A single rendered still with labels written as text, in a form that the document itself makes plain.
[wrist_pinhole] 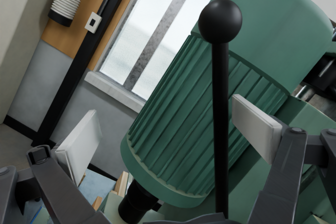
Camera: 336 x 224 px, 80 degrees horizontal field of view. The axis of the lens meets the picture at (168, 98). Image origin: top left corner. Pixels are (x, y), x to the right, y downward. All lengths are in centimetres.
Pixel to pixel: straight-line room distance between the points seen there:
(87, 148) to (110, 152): 179
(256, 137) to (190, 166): 14
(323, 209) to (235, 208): 12
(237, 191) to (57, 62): 175
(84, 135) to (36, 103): 194
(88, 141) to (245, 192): 26
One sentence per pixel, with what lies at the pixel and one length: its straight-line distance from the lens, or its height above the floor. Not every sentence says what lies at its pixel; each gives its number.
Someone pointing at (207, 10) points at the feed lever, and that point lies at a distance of 17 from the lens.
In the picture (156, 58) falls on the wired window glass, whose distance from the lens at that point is 171.
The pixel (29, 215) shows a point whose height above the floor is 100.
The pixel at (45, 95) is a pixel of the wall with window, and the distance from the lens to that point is 203.
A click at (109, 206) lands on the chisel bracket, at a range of 45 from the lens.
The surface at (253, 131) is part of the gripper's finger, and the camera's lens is 17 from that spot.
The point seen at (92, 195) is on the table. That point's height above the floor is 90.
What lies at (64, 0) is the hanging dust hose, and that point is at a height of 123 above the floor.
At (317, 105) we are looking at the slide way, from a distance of 43.
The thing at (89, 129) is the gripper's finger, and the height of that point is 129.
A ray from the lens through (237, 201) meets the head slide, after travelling 37.
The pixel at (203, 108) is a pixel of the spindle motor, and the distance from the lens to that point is 26.
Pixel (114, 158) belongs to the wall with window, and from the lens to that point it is 198.
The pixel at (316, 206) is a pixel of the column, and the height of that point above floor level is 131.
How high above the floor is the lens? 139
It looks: 13 degrees down
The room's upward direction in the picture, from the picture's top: 33 degrees clockwise
